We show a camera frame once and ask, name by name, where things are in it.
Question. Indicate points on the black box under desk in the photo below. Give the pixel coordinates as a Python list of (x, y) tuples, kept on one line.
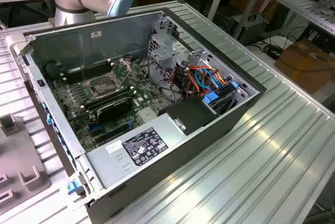
[(248, 30)]

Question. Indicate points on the small silver heatsink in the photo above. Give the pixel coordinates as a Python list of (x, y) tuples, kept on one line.
[(147, 115)]

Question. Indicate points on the white sticker on case wall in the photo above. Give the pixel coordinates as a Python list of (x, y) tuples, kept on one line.
[(95, 34)]

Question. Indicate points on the CPU socket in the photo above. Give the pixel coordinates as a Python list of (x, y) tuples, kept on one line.
[(102, 85)]

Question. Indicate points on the black plastic drive cover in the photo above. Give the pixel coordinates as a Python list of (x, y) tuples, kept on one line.
[(188, 114)]

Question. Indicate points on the silver metal drive cage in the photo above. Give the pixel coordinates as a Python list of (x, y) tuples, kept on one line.
[(162, 54)]

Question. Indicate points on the blue case latch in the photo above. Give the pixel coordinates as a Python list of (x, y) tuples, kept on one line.
[(73, 187)]

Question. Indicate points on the brown cardboard box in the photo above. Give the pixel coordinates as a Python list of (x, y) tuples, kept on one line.
[(303, 69)]

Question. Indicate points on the grey parts rack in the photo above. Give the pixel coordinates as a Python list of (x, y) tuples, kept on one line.
[(18, 156)]

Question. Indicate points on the open grey PC case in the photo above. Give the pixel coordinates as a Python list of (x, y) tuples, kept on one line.
[(230, 114)]

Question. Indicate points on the green motherboard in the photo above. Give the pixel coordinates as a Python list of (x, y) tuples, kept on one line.
[(142, 88)]

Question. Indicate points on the black power supply label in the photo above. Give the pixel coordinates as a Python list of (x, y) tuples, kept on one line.
[(144, 146)]

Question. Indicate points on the silver power supply unit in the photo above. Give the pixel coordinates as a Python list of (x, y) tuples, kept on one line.
[(104, 163)]

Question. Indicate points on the thin metal locking lever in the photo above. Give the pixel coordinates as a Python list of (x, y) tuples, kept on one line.
[(83, 72)]

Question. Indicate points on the blue disk carrier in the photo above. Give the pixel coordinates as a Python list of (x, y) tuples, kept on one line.
[(210, 99)]

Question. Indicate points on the black RAM stick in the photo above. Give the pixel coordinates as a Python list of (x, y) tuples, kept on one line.
[(115, 101)]

